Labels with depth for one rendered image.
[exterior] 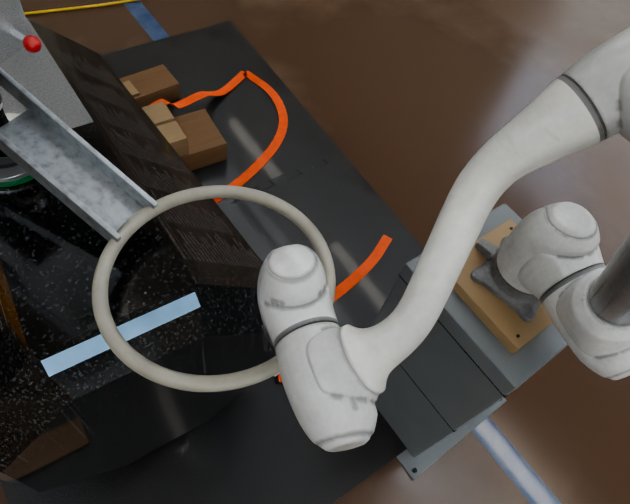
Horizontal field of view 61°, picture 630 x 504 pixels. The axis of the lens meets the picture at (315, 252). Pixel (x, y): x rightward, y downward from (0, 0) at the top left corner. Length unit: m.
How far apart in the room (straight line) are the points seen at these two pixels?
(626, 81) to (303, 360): 0.51
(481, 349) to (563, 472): 1.02
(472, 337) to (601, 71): 0.78
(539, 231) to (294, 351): 0.68
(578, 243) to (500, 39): 2.69
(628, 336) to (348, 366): 0.64
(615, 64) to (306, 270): 0.45
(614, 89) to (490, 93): 2.62
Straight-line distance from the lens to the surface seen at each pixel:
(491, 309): 1.37
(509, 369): 1.37
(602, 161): 3.32
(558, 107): 0.74
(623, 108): 0.74
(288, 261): 0.74
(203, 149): 2.46
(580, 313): 1.16
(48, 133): 1.33
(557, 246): 1.22
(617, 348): 1.20
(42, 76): 1.69
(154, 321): 1.21
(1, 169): 1.45
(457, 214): 0.72
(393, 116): 2.96
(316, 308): 0.75
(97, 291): 1.12
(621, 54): 0.76
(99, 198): 1.25
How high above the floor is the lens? 1.93
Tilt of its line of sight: 57 degrees down
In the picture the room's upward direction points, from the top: 15 degrees clockwise
